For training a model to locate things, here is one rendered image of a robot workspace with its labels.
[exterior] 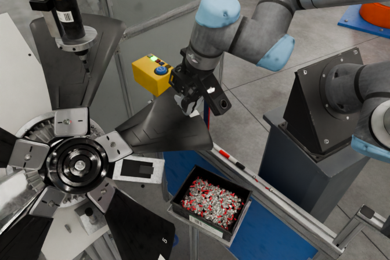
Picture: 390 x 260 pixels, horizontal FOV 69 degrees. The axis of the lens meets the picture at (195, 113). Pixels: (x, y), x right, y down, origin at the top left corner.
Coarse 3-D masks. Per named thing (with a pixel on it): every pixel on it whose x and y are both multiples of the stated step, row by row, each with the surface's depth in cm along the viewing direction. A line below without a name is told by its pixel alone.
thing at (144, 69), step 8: (136, 64) 111; (144, 64) 111; (152, 64) 111; (136, 72) 112; (144, 72) 108; (152, 72) 107; (168, 72) 107; (136, 80) 116; (144, 80) 111; (152, 80) 106; (160, 80) 105; (168, 80) 108; (152, 88) 110; (160, 88) 107
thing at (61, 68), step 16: (96, 16) 68; (32, 32) 68; (48, 32) 68; (112, 32) 67; (48, 48) 67; (96, 48) 66; (112, 48) 66; (48, 64) 67; (64, 64) 66; (80, 64) 65; (96, 64) 65; (48, 80) 67; (64, 80) 66; (80, 80) 65; (96, 80) 65; (64, 96) 65; (80, 96) 64
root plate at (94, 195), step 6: (102, 186) 69; (108, 186) 71; (90, 192) 64; (96, 192) 66; (108, 192) 70; (114, 192) 72; (90, 198) 63; (96, 198) 65; (102, 198) 66; (108, 198) 68; (96, 204) 64; (102, 204) 65; (108, 204) 67; (102, 210) 64
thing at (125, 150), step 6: (114, 132) 73; (96, 138) 71; (102, 138) 71; (114, 138) 72; (120, 138) 72; (102, 144) 70; (108, 144) 70; (120, 144) 71; (126, 144) 71; (108, 150) 69; (114, 150) 69; (120, 150) 69; (126, 150) 69; (108, 156) 67; (114, 156) 67; (120, 156) 67
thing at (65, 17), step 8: (56, 0) 44; (64, 0) 44; (72, 0) 45; (56, 8) 45; (64, 8) 45; (72, 8) 45; (64, 16) 45; (72, 16) 46; (80, 16) 47; (64, 24) 47; (72, 24) 47; (80, 24) 48; (72, 32) 48; (80, 32) 48
